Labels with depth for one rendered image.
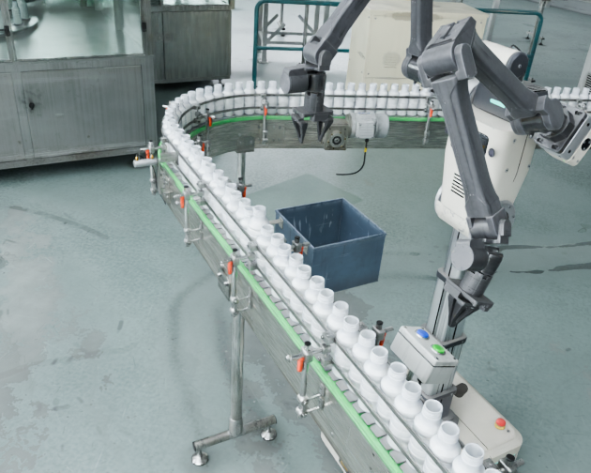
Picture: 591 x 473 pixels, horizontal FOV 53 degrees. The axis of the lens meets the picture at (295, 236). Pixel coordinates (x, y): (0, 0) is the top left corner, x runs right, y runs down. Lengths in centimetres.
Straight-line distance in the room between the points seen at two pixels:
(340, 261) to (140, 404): 118
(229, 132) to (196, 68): 383
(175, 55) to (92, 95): 227
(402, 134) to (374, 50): 232
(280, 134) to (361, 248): 118
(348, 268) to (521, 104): 99
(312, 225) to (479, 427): 103
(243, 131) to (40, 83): 189
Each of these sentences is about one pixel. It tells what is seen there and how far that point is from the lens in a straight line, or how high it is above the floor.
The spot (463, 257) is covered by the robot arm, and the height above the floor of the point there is 138.
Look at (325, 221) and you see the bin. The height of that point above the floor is 86.
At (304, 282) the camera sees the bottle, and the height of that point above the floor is 113.
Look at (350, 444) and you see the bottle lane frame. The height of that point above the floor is 91.
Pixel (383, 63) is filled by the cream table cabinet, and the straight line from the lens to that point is 568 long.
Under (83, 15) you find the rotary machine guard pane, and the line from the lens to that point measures 459.
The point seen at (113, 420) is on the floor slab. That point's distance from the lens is 280.
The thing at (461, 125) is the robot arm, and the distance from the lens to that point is 131.
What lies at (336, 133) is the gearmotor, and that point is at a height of 95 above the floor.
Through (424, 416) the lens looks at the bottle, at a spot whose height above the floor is 115.
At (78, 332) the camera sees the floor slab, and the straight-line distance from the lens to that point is 328.
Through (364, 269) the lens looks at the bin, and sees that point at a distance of 228.
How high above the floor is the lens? 203
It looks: 30 degrees down
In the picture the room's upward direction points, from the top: 5 degrees clockwise
